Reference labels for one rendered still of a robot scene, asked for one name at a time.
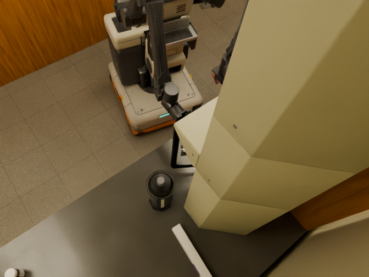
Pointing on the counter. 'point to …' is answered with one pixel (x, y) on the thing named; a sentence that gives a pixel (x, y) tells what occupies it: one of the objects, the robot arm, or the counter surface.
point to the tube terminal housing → (249, 186)
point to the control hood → (195, 130)
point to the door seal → (176, 153)
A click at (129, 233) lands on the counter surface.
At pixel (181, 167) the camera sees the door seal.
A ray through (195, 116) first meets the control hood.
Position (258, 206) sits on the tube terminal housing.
